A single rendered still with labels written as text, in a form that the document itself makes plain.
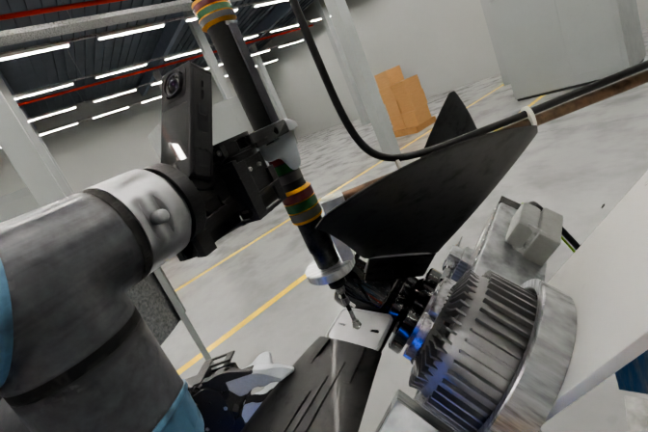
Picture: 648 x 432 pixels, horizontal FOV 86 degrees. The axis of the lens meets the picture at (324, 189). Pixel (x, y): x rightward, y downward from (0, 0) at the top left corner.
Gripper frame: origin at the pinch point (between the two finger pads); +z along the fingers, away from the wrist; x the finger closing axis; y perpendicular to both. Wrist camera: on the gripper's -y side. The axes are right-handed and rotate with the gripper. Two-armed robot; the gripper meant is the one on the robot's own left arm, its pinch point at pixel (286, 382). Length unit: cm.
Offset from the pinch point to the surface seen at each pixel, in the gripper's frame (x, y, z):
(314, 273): -12.5, 1.2, 9.2
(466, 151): -22.5, -12.5, 28.5
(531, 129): -21.8, -10.5, 35.2
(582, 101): -21, 0, 47
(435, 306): -0.9, 3.5, 22.7
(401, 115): -19, 820, 191
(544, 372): 4.6, -7.3, 30.1
